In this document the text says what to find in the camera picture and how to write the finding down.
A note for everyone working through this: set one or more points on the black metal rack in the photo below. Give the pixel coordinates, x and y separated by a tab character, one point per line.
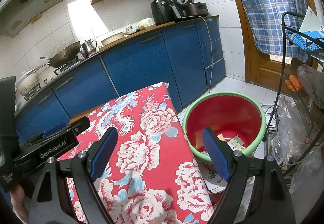
317	55

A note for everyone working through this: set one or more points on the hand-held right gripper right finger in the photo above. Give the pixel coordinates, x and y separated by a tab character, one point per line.
217	153

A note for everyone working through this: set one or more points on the gas stove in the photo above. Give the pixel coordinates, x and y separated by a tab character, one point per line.
60	70

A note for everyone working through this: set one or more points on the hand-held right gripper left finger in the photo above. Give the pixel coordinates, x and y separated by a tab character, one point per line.
103	153

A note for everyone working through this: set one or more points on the white domed cover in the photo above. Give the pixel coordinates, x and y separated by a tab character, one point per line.
146	22

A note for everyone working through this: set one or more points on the flattened printed cardboard box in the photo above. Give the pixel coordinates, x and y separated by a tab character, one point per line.
215	176

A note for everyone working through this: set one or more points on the blue plaid curtain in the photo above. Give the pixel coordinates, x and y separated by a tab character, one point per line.
265	6

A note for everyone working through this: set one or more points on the black wok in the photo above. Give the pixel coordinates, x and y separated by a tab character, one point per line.
64	55

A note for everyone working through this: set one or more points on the black air fryer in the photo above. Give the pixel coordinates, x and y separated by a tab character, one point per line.
162	10

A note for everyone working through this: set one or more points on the white dishes on counter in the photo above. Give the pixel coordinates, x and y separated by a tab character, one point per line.
112	39

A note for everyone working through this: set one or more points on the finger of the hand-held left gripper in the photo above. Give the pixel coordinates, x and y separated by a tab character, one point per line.
79	125
48	135

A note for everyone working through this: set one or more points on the person's left hand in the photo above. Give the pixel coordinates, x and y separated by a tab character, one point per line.
19	201

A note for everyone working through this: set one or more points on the green medicine box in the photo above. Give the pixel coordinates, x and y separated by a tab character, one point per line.
235	143

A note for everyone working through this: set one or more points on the white paper carton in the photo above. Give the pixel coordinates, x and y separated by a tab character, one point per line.
311	21

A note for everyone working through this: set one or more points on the clear plastic bag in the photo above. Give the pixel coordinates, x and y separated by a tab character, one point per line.
291	125
308	170
311	82

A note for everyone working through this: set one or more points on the white shallow dish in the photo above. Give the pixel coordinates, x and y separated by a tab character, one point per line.
131	32

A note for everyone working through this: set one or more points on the white clay pot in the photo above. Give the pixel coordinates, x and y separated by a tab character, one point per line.
27	82

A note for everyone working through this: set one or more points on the wooden door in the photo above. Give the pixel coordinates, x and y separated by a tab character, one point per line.
263	72

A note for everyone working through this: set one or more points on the red floral tablecloth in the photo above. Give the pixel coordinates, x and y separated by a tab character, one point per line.
151	153

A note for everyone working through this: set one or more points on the orange plastic item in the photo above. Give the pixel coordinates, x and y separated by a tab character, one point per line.
293	83

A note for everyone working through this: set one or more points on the blue kitchen base cabinet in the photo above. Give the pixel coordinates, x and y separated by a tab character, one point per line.
141	62

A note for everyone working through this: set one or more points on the red basin with green rim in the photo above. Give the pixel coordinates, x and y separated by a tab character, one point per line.
227	112

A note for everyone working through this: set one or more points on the steel kettle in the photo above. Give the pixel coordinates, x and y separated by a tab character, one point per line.
88	48

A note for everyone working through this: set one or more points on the dark rice cooker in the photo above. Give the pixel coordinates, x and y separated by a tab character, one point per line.
197	8

